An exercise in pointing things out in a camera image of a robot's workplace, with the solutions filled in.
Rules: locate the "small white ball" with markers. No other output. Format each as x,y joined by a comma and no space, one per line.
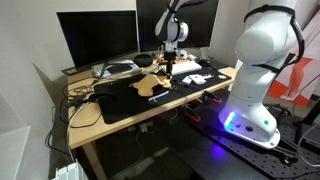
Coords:
183,54

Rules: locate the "small white card box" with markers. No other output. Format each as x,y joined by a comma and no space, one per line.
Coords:
186,80

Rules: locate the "orange towel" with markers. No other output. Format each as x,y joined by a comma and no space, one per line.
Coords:
148,85

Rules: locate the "black metal stand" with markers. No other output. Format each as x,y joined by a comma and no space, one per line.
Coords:
311,116

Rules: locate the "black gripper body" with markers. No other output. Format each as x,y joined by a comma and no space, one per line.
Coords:
170,55

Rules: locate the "wide black monitor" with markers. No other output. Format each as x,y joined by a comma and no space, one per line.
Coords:
96,36

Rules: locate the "small silver sticker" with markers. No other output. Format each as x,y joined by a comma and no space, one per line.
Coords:
222,77

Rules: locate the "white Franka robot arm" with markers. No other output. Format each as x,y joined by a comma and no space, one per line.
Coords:
260,100

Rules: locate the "white flat box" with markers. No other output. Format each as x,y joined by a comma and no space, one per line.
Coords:
198,79

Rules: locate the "black desk mat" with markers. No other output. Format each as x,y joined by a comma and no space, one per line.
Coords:
126,103

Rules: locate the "black round case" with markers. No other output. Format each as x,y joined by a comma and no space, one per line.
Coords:
143,60

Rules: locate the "tall black monitor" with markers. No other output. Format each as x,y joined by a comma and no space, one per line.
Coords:
200,23

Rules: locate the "black flat monitor foot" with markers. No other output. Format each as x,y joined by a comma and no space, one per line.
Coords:
71,70

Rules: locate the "black perforated breadboard table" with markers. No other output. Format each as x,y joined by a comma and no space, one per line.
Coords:
250,156

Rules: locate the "white keyboard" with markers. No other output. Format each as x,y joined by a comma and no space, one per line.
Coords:
185,67

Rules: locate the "orange and white poster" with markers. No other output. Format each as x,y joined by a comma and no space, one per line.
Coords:
296,80

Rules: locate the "grey power strip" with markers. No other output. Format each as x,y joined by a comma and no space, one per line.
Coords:
146,127

